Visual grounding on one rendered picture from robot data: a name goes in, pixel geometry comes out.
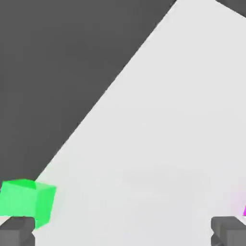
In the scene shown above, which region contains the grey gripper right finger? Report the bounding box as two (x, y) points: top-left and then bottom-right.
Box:
(210, 216), (246, 246)

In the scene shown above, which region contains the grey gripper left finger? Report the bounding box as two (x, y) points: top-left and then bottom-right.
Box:
(0, 216), (36, 246)

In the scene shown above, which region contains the small green cube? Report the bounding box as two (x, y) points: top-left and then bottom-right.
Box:
(0, 178), (57, 230)

